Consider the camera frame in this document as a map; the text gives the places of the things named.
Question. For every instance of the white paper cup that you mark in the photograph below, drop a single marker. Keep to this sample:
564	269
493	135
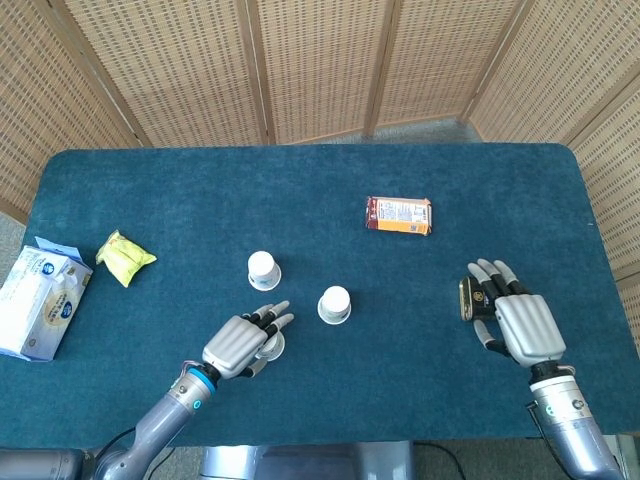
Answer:
275	350
334	300
262	267

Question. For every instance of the orange brown biscuit packet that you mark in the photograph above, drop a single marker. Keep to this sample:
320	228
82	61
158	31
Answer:
400	215

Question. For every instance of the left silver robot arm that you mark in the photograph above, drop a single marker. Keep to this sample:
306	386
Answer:
165	420

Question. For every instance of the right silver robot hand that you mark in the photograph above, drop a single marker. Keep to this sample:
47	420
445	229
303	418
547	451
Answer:
530	330

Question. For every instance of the yellow snack packet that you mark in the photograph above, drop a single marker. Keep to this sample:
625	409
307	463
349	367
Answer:
122	257

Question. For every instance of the white tissue pack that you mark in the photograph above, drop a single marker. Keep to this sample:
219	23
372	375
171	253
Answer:
30	300

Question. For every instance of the blue table cloth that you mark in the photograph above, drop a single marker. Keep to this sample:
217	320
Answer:
320	200

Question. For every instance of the grey robot base column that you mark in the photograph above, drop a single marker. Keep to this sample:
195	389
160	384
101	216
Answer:
300	465

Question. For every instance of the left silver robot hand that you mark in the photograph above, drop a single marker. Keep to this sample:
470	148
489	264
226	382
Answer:
235	345

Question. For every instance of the black luncheon meat can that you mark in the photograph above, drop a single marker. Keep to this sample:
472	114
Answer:
475	300

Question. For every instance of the bamboo folding screen panel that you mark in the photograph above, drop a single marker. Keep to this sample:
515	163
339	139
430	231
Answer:
615	175
325	65
175	75
40	100
440	60
550	75

